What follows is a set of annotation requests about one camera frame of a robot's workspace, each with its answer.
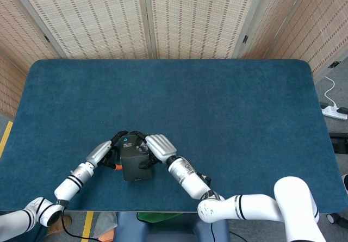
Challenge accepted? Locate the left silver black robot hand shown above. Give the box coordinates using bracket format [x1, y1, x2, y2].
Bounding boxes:
[85, 130, 128, 171]

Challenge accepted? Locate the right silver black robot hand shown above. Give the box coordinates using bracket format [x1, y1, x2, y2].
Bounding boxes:
[130, 131, 178, 170]

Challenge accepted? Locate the black cardboard box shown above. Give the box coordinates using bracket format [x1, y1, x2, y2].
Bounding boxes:
[119, 134, 153, 182]

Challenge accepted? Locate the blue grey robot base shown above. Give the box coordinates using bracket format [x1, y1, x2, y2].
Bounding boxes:
[113, 212, 231, 242]

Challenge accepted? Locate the green cloth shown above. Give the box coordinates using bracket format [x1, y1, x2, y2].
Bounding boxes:
[136, 212, 182, 223]

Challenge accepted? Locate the grey plastic bag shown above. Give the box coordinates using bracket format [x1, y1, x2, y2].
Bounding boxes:
[91, 212, 118, 239]

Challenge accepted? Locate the brown shoe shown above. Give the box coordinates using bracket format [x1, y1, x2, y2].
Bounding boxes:
[47, 215, 73, 236]

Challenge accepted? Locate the orange item on floor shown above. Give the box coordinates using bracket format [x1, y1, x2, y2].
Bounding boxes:
[97, 229, 115, 242]

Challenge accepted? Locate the woven folding screen panel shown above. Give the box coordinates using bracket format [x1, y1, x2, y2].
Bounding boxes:
[235, 0, 313, 60]
[265, 0, 348, 76]
[0, 0, 65, 60]
[9, 0, 153, 60]
[0, 50, 29, 119]
[142, 0, 269, 60]

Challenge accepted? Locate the white power strip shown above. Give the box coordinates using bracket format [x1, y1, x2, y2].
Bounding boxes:
[321, 104, 348, 121]

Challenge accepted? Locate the black equipment base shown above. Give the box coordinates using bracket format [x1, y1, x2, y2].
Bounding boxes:
[329, 133, 348, 153]

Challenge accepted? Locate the black caster wheel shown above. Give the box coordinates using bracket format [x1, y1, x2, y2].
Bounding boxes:
[327, 212, 340, 225]

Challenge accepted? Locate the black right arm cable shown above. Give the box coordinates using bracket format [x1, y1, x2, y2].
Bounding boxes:
[197, 171, 212, 187]

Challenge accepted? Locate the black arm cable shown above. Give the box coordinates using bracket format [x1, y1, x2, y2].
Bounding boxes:
[197, 171, 212, 187]
[55, 200, 93, 239]

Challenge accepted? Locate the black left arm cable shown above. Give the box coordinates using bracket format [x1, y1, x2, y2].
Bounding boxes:
[55, 200, 93, 239]

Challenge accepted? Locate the white power cable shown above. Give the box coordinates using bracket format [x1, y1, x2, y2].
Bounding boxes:
[324, 76, 339, 110]

